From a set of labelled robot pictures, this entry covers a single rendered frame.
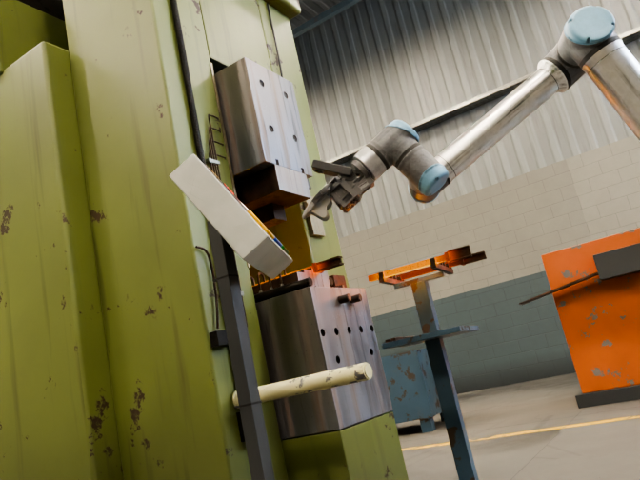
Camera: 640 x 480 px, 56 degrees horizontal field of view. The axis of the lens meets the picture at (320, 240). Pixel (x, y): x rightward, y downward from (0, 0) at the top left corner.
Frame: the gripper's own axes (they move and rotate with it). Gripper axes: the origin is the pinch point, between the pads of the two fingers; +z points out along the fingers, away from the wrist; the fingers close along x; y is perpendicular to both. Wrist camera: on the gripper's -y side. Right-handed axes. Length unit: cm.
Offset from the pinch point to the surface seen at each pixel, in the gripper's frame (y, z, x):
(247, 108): -52, -13, 32
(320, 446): 48, 43, 33
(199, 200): -11.6, 17.4, -26.9
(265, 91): -55, -22, 39
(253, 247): 5.7, 15.2, -26.8
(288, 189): -22.4, -4.1, 40.2
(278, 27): -99, -55, 85
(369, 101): -321, -271, 841
